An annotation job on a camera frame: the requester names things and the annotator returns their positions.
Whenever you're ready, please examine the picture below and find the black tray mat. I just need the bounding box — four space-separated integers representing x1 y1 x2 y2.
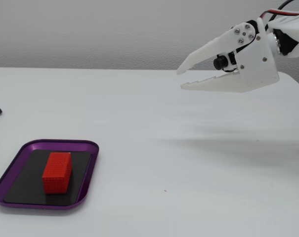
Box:
3 149 92 206

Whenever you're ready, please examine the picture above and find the red and white cable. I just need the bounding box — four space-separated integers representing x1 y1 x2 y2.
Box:
259 8 299 19

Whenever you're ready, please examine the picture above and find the red textured cube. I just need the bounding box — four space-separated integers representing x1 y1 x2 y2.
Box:
42 152 73 195

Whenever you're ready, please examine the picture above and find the purple metal tray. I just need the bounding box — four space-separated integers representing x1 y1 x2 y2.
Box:
0 139 100 211

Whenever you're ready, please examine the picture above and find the small black gripper camera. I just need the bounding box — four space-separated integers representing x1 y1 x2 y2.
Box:
213 52 238 73

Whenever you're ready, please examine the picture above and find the white gripper with motor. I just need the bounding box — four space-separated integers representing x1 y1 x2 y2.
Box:
176 17 280 94

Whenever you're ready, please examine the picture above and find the black cable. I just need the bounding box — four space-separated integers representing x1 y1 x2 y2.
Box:
269 0 291 22

